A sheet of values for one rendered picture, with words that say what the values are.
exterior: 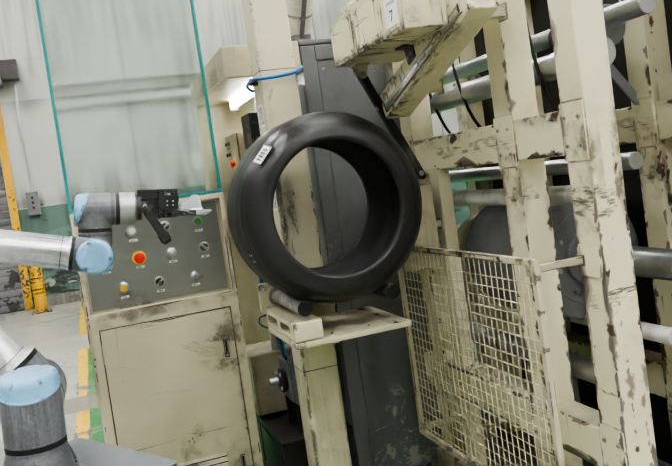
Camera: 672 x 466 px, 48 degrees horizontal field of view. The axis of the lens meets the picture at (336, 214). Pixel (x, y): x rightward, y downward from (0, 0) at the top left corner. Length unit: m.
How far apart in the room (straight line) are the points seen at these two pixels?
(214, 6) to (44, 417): 10.30
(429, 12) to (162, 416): 1.71
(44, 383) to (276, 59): 1.27
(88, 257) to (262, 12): 1.06
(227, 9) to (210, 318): 9.44
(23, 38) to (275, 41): 9.25
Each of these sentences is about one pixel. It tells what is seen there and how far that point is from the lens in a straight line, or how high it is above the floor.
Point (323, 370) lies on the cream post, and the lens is 2.67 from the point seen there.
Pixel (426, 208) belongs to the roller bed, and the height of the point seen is 1.11.
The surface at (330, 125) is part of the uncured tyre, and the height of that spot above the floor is 1.42.
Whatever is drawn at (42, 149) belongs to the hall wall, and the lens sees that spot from 11.41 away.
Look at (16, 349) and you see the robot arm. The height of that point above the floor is 0.93.
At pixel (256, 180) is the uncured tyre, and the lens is 2.16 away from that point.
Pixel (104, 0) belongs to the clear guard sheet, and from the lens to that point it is 2.94.
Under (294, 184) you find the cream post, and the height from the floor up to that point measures 1.26.
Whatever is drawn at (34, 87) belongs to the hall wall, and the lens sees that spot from 11.51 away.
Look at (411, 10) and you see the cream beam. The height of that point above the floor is 1.68.
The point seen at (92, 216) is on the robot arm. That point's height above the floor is 1.26.
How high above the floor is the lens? 1.28
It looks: 3 degrees down
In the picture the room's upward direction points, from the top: 8 degrees counter-clockwise
